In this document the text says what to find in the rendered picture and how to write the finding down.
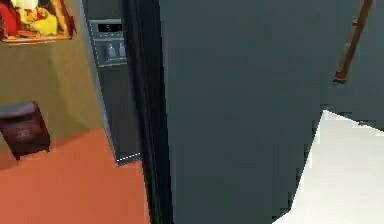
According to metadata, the grey fridge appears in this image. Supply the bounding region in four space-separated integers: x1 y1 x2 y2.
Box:
78 0 384 224

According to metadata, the grey fridge dispenser panel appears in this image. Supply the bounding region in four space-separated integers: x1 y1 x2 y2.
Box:
88 18 128 69

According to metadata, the dark red small cabinet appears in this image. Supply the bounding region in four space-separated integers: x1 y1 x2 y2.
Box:
0 101 52 162

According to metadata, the brown fridge door handle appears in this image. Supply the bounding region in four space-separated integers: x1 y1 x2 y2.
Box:
332 0 374 84

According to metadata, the framed colourful wall picture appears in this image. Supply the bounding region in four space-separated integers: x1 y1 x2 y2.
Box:
0 0 77 45

